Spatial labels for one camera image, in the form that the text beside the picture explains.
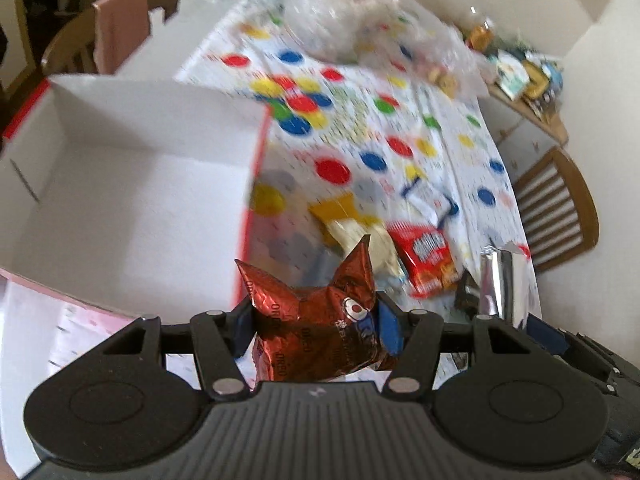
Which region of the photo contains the black foil snack packet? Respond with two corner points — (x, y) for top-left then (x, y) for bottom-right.
(454, 270), (480, 314)

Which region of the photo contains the red lion snack bag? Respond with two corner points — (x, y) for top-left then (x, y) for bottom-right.
(386, 221), (459, 298)

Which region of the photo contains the cream snack bag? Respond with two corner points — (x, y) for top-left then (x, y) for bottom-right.
(328, 219), (405, 280)

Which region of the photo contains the brown foil Oreo packet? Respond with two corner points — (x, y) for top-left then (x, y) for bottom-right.
(236, 234), (397, 382)

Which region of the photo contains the silver foil snack packet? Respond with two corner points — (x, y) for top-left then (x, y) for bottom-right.
(478, 242), (529, 330)

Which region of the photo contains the yellow snack packet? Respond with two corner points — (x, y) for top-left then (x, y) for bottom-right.
(307, 192), (364, 247)

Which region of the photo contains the white and blue snack packet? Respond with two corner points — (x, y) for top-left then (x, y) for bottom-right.
(401, 177), (451, 226)

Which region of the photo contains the red and white cardboard box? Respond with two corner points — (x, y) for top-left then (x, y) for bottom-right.
(1, 75), (270, 323)

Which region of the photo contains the wooden slatted chair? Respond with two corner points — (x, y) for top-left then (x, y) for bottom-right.
(513, 146), (600, 274)

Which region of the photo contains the balloon print tablecloth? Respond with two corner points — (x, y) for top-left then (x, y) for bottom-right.
(171, 0), (544, 391)

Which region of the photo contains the white sideboard with wooden top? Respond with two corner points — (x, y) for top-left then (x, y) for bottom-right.
(478, 86), (568, 182)

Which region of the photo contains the tissue box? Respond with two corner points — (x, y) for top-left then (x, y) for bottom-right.
(494, 50), (529, 101)

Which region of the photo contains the amber liquid bottle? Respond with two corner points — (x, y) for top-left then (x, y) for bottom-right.
(465, 6), (495, 53)

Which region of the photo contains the clear bag with cookies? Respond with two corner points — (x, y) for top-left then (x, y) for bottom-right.
(355, 0), (497, 100)

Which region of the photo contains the wooden chair with pink cloth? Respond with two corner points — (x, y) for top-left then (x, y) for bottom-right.
(41, 0), (180, 76)

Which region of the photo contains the pink cloth on chair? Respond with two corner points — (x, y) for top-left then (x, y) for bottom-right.
(92, 0), (151, 75)

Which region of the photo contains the large clear plastic bag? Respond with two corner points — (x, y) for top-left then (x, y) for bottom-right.
(282, 0), (378, 64)

